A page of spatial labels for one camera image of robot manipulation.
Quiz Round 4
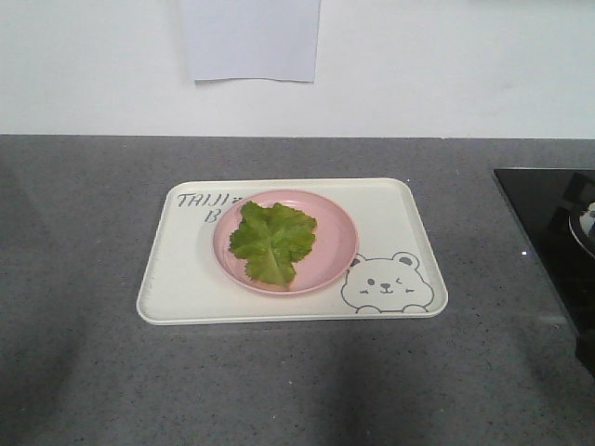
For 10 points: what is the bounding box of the pink round plate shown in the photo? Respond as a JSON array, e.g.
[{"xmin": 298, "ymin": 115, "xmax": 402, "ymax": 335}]
[{"xmin": 212, "ymin": 190, "xmax": 359, "ymax": 296}]

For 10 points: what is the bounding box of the green lettuce leaf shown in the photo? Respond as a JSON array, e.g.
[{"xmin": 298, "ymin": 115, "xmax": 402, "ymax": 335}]
[{"xmin": 229, "ymin": 201, "xmax": 317, "ymax": 288}]

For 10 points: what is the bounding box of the cream bear serving tray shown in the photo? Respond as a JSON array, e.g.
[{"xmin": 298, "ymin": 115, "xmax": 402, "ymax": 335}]
[{"xmin": 137, "ymin": 178, "xmax": 448, "ymax": 325}]

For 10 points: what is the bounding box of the white paper sheet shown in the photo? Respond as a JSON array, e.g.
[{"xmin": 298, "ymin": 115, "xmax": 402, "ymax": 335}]
[{"xmin": 179, "ymin": 1, "xmax": 321, "ymax": 83}]

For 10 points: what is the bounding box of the silver gas burner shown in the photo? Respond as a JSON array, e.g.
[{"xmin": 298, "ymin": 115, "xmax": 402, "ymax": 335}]
[{"xmin": 568, "ymin": 202, "xmax": 595, "ymax": 257}]

